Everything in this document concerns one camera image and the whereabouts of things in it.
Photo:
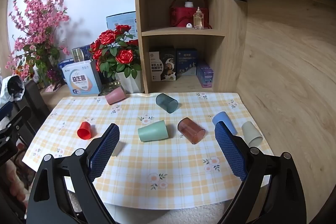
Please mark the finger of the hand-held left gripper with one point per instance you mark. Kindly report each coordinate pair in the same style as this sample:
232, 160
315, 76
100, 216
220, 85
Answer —
18, 119
5, 109

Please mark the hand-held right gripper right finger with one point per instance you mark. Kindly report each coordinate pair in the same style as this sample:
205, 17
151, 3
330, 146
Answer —
231, 153

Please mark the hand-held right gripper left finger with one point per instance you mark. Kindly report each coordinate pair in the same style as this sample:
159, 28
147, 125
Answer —
103, 153

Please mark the beige plastic cup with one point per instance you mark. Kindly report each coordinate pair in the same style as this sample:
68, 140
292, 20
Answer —
252, 133

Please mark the red plastic cup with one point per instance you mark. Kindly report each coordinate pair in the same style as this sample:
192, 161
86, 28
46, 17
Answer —
84, 130

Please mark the blue plastic cup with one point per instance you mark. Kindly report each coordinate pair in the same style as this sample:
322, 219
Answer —
225, 120

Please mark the brown clear cup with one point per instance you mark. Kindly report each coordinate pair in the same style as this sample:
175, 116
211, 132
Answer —
191, 131

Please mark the mint green plastic cup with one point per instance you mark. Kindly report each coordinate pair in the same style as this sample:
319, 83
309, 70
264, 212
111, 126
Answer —
153, 130

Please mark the pink plastic cup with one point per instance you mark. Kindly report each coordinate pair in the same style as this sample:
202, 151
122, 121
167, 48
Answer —
115, 96

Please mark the dark teal clear cup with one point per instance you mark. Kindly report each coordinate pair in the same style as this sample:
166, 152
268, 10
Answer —
166, 103

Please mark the person's left hand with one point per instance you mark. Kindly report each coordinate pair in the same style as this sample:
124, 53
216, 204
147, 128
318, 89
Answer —
16, 184

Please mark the white cloth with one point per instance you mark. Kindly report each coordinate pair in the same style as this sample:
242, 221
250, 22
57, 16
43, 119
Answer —
5, 90

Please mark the black chair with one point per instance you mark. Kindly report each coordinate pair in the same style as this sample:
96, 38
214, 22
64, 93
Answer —
35, 100

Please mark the yellow checked floral tablecloth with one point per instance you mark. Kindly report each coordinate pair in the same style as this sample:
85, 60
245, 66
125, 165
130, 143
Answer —
157, 161

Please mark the white ribbed vase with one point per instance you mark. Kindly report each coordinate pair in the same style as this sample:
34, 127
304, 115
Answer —
130, 83

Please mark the white and blue carton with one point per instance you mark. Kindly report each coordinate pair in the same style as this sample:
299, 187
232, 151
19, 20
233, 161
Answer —
82, 79

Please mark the purple box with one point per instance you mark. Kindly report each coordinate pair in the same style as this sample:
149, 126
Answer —
204, 74

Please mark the pink blossom flower branches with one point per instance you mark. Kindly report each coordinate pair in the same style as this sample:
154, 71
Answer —
39, 29

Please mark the dark blue patterned box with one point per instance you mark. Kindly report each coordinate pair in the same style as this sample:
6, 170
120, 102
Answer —
88, 49

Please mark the red rose bouquet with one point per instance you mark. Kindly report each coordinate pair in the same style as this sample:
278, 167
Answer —
116, 52

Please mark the black and white snack box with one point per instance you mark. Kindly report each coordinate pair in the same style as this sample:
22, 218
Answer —
162, 64

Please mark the large light blue box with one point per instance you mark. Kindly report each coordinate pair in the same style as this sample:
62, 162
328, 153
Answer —
120, 22

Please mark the small white round figure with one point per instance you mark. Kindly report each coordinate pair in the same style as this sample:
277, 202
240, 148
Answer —
189, 26

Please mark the clear perfume bottle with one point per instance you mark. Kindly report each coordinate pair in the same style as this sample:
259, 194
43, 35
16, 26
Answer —
198, 19

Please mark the wooden shelf unit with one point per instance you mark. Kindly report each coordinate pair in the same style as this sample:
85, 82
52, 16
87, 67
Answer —
223, 8

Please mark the red gift basket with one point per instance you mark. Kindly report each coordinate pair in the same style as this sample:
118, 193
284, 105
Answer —
183, 15

